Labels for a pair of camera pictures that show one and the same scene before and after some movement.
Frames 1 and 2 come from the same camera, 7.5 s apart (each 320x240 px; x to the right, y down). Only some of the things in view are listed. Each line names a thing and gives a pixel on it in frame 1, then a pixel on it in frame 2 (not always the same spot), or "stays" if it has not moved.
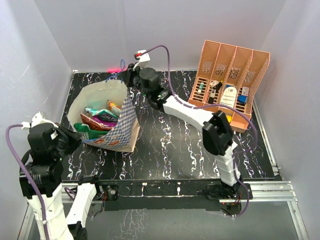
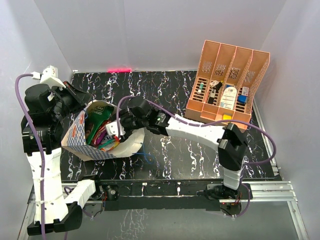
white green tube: x=201 y=86 stays
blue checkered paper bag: x=96 y=95 -> x=74 y=140
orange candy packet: x=110 y=104 -> x=110 y=147
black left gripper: x=76 y=137 -> x=81 y=98
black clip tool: x=213 y=91 stays
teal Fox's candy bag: x=94 y=112 -> x=108 y=142
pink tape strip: x=114 y=70 stays
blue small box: x=242 y=98 stays
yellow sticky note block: x=229 y=117 stays
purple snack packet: x=106 y=119 -> x=101 y=133
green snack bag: x=80 y=127 -> x=96 y=118
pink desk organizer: x=227 y=80 stays
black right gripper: x=129 y=75 -> x=123 y=116
